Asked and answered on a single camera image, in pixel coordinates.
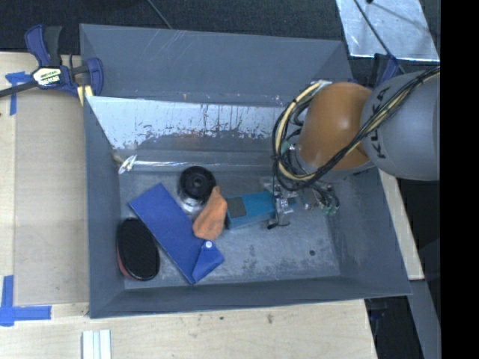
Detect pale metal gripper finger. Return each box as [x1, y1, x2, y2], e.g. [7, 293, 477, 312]
[261, 177, 292, 214]
[266, 212, 292, 230]

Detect teal box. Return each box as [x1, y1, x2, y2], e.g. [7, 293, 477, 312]
[224, 190, 278, 231]

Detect grey metal bin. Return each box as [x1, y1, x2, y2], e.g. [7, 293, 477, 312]
[79, 23, 413, 319]

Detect orange cloth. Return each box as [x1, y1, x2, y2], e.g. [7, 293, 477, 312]
[192, 185, 229, 242]

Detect clear jar with black lid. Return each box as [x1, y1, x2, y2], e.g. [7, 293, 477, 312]
[176, 165, 219, 217]

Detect blue flat pouch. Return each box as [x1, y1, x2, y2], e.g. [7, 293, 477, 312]
[127, 182, 226, 286]

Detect black oval brush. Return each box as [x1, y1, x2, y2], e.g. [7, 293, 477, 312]
[116, 217, 162, 282]

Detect clear plastic scrap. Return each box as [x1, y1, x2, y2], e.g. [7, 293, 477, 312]
[117, 154, 138, 175]

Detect pale wood board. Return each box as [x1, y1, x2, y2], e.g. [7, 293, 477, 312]
[13, 87, 91, 307]

